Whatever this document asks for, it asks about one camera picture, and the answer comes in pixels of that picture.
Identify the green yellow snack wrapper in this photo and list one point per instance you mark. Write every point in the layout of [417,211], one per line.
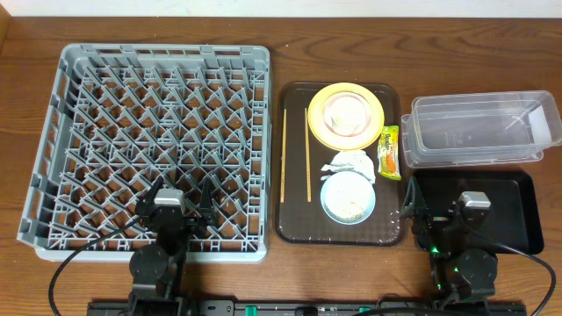
[388,153]

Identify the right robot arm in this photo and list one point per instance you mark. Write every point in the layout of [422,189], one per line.
[460,272]

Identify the leftover rice pile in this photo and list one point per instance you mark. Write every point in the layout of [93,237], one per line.
[348,199]

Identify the dark brown serving tray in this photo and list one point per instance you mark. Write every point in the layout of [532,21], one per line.
[299,222]

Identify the white tissue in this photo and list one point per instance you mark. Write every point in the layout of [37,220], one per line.
[355,161]

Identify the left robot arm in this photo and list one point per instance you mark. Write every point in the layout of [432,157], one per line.
[157,269]

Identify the yellow plate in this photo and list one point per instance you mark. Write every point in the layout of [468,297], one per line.
[334,141]

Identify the clear plastic bin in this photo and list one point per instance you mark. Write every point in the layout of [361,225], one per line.
[475,129]

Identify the grey plastic dishwasher rack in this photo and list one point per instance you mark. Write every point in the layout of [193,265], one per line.
[122,116]

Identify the white paper cup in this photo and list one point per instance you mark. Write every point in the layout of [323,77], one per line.
[347,115]

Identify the pink small plate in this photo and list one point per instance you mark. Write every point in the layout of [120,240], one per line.
[325,110]

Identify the light blue bowl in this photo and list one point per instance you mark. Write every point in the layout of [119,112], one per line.
[347,175]

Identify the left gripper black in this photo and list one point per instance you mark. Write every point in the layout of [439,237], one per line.
[176,218]

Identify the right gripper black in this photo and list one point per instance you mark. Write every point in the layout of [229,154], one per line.
[437,219]

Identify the black plastic tray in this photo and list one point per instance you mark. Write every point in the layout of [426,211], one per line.
[514,218]

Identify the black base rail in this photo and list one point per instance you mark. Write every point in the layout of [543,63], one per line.
[391,306]

